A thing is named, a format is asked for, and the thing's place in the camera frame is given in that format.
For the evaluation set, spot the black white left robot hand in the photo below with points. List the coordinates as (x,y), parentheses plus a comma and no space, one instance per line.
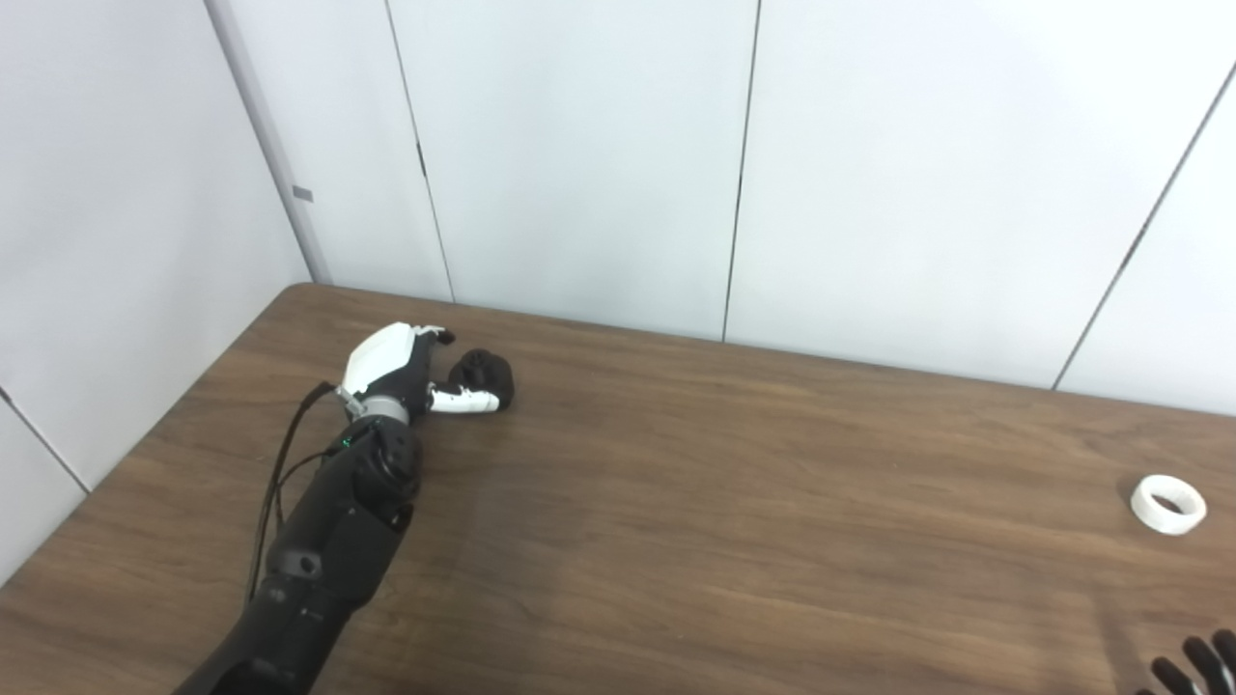
(381,357)

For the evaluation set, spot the round black part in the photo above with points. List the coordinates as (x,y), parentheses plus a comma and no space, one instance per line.
(483,372)

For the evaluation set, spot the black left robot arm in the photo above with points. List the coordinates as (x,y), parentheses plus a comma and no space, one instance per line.
(338,541)

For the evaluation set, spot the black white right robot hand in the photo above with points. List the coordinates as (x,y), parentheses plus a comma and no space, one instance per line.
(1207,671)

